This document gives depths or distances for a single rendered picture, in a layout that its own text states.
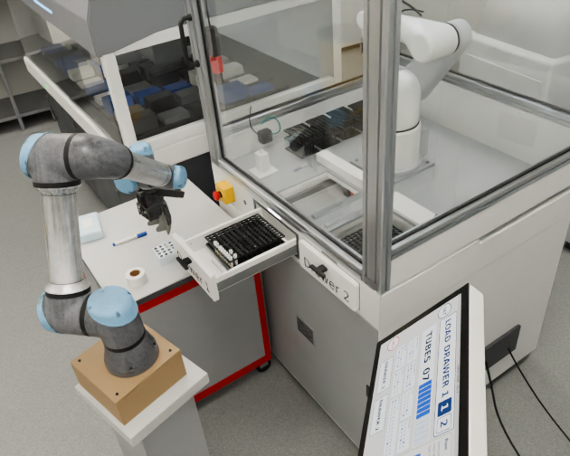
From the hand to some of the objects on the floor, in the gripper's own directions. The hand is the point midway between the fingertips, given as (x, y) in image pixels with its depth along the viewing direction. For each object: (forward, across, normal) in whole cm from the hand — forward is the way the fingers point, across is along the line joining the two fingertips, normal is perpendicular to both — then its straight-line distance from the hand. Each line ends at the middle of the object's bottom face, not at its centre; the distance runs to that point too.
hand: (166, 228), depth 209 cm
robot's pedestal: (+88, +43, -42) cm, 106 cm away
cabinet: (+88, +43, +72) cm, 122 cm away
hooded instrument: (+88, -133, +90) cm, 184 cm away
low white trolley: (+88, -15, +3) cm, 89 cm away
